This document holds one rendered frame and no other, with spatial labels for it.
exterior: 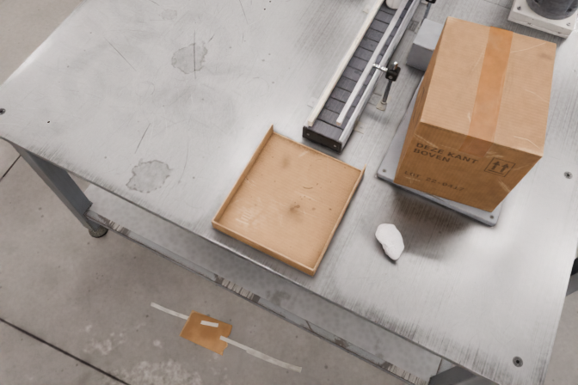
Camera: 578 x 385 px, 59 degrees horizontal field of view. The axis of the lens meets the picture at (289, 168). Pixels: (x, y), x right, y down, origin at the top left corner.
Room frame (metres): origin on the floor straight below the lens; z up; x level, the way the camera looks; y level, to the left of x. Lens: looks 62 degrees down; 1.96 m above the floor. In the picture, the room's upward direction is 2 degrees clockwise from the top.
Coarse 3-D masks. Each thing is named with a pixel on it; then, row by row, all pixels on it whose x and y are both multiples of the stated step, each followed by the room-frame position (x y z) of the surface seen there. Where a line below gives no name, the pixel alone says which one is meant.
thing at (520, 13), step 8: (520, 0) 1.18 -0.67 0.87; (512, 8) 1.17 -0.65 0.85; (520, 8) 1.15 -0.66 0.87; (528, 8) 1.15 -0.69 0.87; (512, 16) 1.14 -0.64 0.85; (520, 16) 1.13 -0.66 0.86; (528, 16) 1.12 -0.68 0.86; (536, 16) 1.12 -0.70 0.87; (528, 24) 1.12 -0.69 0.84; (536, 24) 1.11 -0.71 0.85; (544, 24) 1.10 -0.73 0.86; (552, 24) 1.10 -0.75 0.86; (560, 24) 1.09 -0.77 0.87; (568, 24) 1.09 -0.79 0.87; (552, 32) 1.09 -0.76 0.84; (560, 32) 1.08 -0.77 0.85; (568, 32) 1.08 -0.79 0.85
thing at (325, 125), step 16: (384, 0) 1.15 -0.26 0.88; (384, 16) 1.08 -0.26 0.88; (400, 16) 1.09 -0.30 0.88; (368, 32) 1.02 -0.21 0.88; (384, 32) 1.03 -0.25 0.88; (368, 48) 0.96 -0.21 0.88; (384, 48) 0.97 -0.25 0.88; (352, 64) 0.90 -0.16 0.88; (352, 80) 0.85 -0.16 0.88; (368, 80) 0.85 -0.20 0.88; (336, 96) 0.80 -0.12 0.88; (320, 112) 0.75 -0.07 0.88; (336, 112) 0.75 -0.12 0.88; (352, 112) 0.75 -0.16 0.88; (320, 128) 0.70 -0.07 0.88; (336, 128) 0.70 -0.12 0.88
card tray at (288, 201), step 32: (256, 160) 0.63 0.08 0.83; (288, 160) 0.63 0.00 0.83; (320, 160) 0.63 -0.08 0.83; (256, 192) 0.54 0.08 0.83; (288, 192) 0.54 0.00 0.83; (320, 192) 0.54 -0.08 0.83; (352, 192) 0.53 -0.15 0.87; (224, 224) 0.45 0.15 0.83; (256, 224) 0.45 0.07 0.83; (288, 224) 0.46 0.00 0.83; (320, 224) 0.46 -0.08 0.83; (288, 256) 0.38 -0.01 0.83; (320, 256) 0.37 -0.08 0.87
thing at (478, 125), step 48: (480, 48) 0.76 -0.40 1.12; (528, 48) 0.77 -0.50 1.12; (432, 96) 0.63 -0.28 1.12; (480, 96) 0.63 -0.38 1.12; (528, 96) 0.64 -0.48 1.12; (432, 144) 0.56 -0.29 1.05; (480, 144) 0.53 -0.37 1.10; (528, 144) 0.52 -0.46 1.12; (432, 192) 0.54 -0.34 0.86; (480, 192) 0.51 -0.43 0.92
